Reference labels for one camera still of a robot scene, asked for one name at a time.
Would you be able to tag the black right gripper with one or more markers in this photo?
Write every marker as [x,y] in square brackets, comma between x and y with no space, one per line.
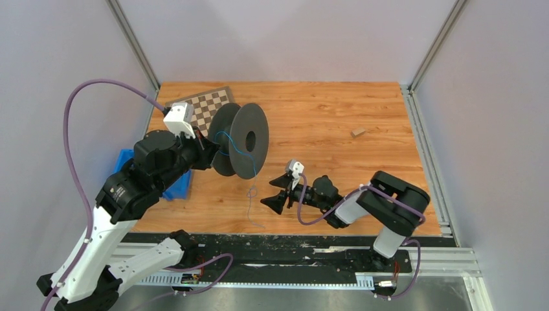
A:
[276,202]

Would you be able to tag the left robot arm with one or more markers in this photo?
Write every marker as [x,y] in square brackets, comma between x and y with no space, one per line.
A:
[87,280]

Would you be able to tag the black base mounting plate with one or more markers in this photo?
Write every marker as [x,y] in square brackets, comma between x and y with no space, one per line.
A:
[294,259]

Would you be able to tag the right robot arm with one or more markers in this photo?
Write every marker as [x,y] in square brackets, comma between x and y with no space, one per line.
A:
[398,205]

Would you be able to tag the wooden chessboard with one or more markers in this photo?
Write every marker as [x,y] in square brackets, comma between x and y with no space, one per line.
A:
[205,105]

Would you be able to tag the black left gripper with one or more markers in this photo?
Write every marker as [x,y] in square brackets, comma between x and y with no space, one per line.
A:
[206,151]

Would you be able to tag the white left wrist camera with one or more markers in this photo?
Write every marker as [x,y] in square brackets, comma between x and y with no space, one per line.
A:
[177,119]

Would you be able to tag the blue plastic bin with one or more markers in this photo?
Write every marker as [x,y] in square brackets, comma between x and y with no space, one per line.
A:
[178,191]

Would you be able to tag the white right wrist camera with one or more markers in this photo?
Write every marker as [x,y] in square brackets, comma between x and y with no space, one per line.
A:
[294,168]

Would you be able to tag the aluminium frame rail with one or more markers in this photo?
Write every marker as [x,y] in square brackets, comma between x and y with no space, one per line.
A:
[426,262]

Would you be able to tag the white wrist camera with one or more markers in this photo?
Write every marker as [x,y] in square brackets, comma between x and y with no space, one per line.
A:
[294,168]
[177,119]

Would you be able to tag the small wooden block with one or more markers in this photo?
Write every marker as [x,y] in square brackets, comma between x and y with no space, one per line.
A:
[357,132]

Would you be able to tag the black perforated cable spool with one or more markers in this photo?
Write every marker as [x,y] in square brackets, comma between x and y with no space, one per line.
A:
[243,135]

